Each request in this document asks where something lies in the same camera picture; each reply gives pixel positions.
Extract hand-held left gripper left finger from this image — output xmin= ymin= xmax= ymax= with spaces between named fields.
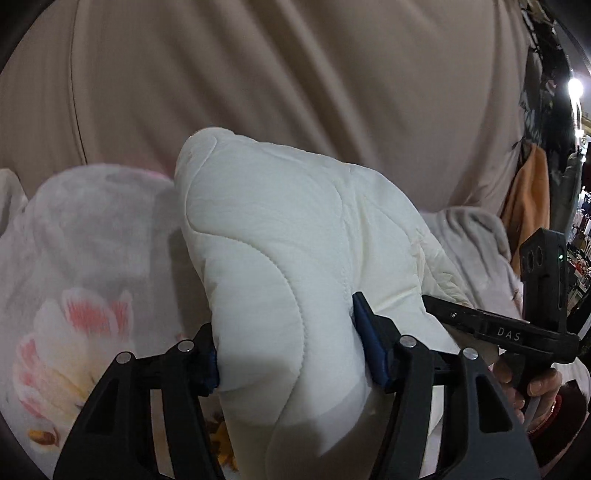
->
xmin=53 ymin=323 xmax=227 ymax=480

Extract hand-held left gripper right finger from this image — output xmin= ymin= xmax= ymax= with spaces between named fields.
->
xmin=352 ymin=292 xmax=541 ymax=480

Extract orange hanging garment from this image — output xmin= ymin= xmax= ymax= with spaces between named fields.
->
xmin=501 ymin=143 xmax=550 ymax=273

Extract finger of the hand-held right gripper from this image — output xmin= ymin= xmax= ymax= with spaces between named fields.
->
xmin=421 ymin=294 xmax=485 ymax=337

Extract person's right forearm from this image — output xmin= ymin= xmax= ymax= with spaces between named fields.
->
xmin=524 ymin=378 xmax=591 ymax=472

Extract grey floral fleece blanket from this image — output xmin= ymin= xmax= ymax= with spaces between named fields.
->
xmin=0 ymin=164 xmax=527 ymax=480

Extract person's right hand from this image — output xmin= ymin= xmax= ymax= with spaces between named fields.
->
xmin=493 ymin=355 xmax=565 ymax=418

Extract white quilted pillow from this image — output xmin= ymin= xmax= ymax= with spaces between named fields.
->
xmin=173 ymin=127 xmax=502 ymax=480

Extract dark hanging clothes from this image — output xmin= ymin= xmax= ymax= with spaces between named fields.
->
xmin=517 ymin=0 xmax=575 ymax=144

